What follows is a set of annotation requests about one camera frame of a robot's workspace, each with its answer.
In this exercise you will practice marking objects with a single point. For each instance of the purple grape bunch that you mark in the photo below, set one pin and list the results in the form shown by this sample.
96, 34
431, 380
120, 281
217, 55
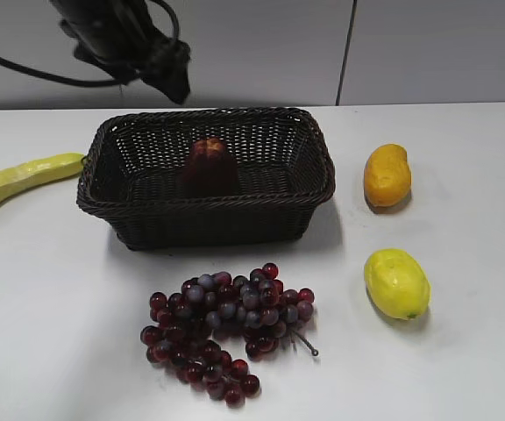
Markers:
210, 330

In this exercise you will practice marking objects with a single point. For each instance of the dark red apple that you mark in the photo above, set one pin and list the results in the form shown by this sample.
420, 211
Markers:
210, 170

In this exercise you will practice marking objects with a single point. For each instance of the black wicker basket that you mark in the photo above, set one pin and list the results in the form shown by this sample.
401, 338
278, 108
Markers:
132, 177

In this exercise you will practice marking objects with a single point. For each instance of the yellow lemon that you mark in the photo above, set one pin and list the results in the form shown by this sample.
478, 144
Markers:
397, 284

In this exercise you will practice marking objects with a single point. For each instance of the yellow banana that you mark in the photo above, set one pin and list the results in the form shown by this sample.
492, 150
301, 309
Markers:
32, 174

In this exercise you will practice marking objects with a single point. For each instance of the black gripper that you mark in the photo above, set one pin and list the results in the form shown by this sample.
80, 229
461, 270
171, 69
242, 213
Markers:
122, 33

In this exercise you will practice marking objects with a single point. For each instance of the orange mango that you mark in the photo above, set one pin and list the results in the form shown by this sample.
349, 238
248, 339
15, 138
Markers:
387, 177

